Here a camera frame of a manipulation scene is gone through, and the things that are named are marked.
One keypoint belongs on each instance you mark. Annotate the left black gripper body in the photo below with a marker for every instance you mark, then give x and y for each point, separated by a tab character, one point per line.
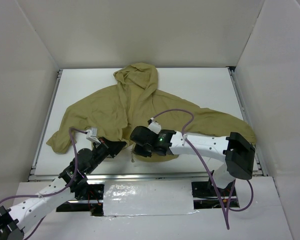
112	147

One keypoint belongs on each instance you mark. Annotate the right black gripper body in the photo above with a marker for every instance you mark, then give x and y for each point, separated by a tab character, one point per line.
139	151

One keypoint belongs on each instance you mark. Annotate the metal zipper slider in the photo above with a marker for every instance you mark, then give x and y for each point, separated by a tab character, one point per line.
132	156

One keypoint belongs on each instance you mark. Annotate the tan hooded zip jacket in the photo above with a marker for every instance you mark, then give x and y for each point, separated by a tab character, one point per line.
117	109

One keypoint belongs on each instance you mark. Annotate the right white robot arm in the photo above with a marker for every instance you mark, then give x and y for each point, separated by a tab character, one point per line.
234	151

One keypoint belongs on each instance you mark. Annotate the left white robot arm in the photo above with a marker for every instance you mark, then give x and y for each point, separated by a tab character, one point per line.
72	183

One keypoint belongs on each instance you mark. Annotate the white foam front panel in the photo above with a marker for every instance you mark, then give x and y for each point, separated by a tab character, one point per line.
148	198

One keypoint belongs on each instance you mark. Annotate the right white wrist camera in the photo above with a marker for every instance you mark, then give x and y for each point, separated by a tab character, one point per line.
154	126

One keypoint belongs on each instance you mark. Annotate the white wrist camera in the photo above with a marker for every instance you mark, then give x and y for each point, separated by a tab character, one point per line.
91	135
154	126

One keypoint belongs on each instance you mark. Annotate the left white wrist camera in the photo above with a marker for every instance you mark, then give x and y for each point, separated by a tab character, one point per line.
91	135

